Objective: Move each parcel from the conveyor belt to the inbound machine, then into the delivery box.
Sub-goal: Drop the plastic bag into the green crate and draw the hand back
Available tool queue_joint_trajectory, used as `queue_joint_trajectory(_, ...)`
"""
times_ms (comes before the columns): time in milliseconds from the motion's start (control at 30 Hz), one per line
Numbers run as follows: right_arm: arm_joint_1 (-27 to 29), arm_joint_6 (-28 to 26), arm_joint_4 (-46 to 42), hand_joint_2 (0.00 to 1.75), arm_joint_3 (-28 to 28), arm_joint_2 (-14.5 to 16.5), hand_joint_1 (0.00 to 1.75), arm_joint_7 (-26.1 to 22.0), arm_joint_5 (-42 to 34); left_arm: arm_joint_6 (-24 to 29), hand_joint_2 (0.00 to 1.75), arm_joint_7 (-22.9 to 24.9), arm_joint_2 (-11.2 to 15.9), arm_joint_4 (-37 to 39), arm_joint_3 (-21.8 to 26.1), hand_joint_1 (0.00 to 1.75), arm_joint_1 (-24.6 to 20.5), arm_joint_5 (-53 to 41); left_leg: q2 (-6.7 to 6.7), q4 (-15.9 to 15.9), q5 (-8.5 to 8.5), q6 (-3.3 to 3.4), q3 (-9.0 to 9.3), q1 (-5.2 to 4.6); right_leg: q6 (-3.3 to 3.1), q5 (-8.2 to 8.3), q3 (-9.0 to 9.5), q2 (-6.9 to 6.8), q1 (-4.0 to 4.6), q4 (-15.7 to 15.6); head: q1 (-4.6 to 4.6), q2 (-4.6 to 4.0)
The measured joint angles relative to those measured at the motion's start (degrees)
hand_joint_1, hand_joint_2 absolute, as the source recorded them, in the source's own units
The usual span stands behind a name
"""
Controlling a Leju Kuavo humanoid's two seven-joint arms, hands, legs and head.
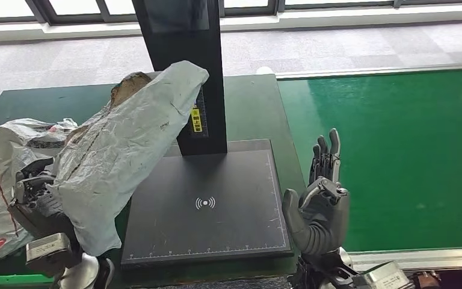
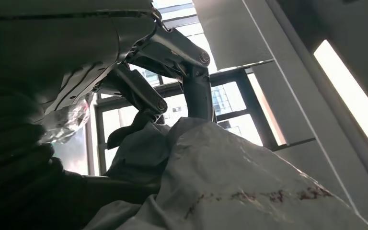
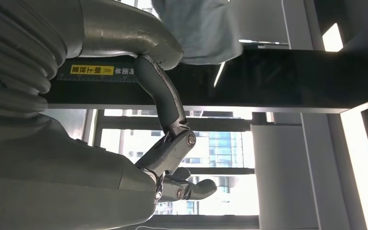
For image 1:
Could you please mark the dark window frame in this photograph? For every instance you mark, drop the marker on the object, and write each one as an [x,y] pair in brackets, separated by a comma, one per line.
[75,16]

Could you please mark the wide aluminium conveyor rail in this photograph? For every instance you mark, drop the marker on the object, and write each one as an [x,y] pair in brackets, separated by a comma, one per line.
[414,257]

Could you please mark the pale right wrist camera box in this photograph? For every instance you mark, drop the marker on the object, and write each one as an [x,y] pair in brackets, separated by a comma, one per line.
[382,277]

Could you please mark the white window sill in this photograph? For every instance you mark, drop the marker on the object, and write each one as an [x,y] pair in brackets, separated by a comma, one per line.
[334,16]

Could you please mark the brown mechanical part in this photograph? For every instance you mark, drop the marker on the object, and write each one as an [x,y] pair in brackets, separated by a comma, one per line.
[426,279]

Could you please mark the white round roller cap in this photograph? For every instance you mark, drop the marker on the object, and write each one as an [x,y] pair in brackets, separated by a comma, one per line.
[265,70]

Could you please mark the dark green table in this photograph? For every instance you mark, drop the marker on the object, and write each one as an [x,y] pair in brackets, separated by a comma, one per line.
[255,103]

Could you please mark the black yellow label sticker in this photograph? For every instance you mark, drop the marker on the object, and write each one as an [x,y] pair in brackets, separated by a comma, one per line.
[196,119]

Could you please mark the grey bag red logo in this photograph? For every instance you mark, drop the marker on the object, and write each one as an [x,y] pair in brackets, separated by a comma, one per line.
[0,179]

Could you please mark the black scanner base platform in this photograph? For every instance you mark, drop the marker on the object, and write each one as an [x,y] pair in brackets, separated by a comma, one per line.
[203,223]

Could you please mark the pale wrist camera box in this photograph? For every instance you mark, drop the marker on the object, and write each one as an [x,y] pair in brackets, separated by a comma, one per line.
[382,277]
[47,249]

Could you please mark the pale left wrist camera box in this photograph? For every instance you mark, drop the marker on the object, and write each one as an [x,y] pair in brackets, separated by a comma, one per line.
[47,249]

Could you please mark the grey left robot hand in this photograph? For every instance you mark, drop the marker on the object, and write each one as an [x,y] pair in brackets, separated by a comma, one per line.
[41,207]

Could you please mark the plain grey parcel bag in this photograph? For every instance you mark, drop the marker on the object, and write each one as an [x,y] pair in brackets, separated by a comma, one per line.
[115,151]

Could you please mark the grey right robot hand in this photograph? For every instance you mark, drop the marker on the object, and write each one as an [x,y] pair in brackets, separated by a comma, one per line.
[322,227]

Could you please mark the black scanner column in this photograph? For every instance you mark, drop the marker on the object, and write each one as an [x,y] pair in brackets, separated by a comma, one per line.
[183,44]

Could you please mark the green plastic crate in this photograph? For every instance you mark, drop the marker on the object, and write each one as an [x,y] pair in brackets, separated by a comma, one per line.
[12,279]

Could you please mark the thin aluminium conveyor rail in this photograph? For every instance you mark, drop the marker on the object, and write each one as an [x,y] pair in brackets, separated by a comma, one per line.
[374,70]

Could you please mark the green conveyor belt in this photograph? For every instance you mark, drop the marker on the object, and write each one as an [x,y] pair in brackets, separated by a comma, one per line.
[414,139]

